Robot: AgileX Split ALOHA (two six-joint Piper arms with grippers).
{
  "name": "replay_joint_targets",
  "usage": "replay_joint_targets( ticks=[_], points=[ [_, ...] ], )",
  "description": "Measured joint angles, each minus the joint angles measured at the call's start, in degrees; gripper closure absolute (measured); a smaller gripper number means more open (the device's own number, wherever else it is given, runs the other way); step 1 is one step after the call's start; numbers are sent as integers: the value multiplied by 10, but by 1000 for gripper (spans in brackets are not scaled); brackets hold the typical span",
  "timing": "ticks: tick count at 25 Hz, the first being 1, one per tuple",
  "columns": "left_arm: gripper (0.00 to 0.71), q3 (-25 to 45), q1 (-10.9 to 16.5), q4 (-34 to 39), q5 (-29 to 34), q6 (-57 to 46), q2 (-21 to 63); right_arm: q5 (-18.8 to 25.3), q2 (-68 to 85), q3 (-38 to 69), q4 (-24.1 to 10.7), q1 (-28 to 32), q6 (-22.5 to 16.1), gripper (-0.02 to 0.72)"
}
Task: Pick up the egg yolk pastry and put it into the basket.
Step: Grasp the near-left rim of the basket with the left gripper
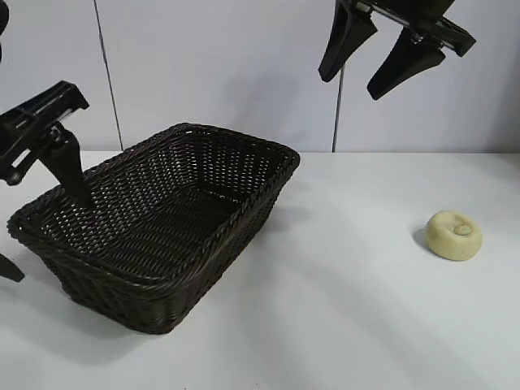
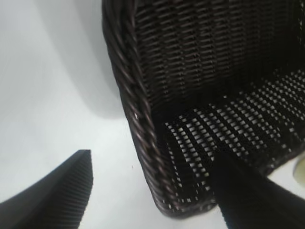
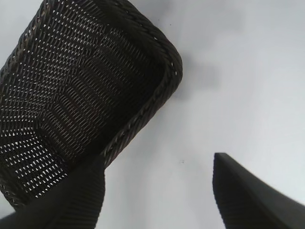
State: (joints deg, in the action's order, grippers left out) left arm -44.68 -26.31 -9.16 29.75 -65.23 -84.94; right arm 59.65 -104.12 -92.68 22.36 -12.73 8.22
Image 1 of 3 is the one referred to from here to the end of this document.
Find pale yellow egg yolk pastry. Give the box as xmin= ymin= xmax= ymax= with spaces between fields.
xmin=425 ymin=210 xmax=484 ymax=261

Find dark brown wicker basket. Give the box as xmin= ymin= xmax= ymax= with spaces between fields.
xmin=6 ymin=121 xmax=301 ymax=326

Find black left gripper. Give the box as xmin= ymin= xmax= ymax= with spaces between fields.
xmin=0 ymin=80 xmax=98 ymax=211

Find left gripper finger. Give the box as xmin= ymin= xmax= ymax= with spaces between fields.
xmin=0 ymin=253 xmax=26 ymax=284

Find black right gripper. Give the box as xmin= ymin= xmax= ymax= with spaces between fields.
xmin=318 ymin=0 xmax=478 ymax=102

